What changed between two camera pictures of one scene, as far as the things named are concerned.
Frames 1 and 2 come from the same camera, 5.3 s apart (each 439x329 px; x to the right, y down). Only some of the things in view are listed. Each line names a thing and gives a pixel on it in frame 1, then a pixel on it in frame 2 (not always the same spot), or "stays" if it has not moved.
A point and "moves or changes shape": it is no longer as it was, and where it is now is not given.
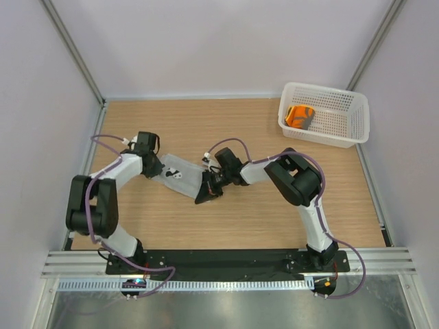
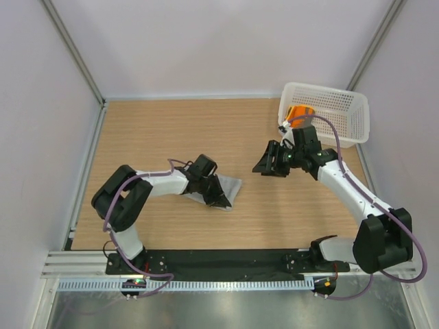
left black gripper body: (156, 168) → (203, 181)
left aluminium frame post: (74, 51) stays
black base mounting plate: (232, 263) stays
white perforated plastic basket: (341, 118) stays
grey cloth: (180, 175) moves or changes shape
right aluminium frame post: (394, 12) stays
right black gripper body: (215, 182) → (291, 159)
